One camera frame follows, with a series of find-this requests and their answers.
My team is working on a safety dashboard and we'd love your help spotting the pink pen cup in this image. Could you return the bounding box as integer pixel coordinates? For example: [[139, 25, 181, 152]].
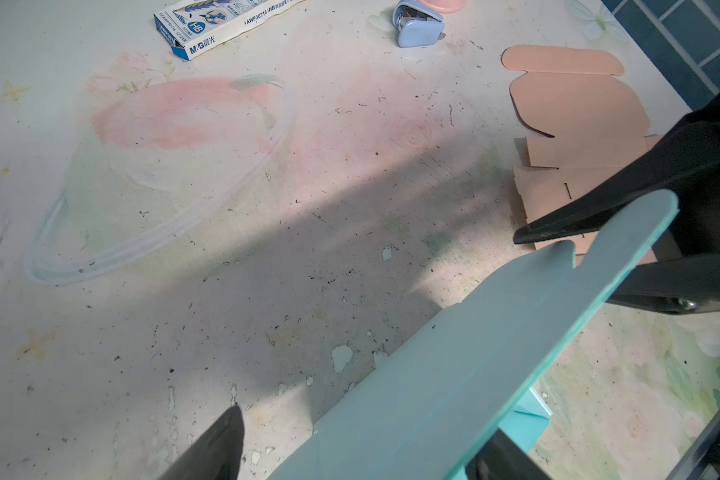
[[420, 0, 466, 14]]

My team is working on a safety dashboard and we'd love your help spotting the white pencil box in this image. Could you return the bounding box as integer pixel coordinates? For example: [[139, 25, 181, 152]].
[[153, 0, 300, 61]]

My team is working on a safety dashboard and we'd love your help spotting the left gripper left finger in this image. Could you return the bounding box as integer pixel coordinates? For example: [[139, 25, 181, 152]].
[[160, 405, 245, 480]]

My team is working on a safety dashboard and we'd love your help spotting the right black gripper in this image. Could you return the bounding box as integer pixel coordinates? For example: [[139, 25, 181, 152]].
[[513, 92, 720, 314]]

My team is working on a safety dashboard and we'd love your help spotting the pink flat paper box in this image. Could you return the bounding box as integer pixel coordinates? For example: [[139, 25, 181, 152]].
[[501, 44, 662, 265]]

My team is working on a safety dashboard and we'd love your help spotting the blue small stapler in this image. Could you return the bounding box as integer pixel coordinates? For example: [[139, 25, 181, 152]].
[[392, 0, 445, 48]]

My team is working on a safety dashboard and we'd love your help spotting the light blue paper box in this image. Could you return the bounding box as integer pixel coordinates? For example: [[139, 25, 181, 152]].
[[274, 190, 678, 479]]

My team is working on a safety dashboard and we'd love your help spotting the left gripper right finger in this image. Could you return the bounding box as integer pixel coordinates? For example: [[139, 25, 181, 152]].
[[465, 430, 550, 480]]

